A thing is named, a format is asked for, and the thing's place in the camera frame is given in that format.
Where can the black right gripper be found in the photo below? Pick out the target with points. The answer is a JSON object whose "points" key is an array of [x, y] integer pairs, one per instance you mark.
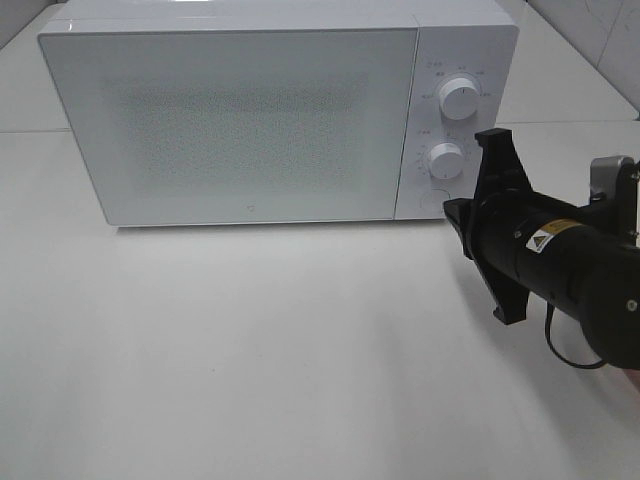
{"points": [[521, 241]]}

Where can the round white door release button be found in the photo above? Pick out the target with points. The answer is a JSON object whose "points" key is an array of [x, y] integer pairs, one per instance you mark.
{"points": [[431, 204]]}

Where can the white microwave door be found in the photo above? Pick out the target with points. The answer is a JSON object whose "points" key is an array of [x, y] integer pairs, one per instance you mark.
{"points": [[192, 128]]}

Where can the white microwave knob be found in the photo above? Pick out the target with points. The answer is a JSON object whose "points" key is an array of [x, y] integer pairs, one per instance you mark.
{"points": [[445, 161], [458, 97]]}

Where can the white lower microwave knob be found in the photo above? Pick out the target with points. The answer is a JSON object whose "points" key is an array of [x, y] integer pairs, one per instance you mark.
{"points": [[445, 161]]}

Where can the white microwave oven body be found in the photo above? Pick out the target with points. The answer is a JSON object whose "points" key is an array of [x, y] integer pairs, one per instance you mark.
{"points": [[475, 38]]}

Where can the white upper microwave knob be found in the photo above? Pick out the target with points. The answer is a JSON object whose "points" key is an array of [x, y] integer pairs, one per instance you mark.
{"points": [[458, 97]]}

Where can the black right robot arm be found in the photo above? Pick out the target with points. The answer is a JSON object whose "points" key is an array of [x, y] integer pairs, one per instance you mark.
{"points": [[609, 303]]}

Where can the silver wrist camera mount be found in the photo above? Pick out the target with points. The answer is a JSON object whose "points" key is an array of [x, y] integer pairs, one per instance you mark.
{"points": [[614, 186]]}

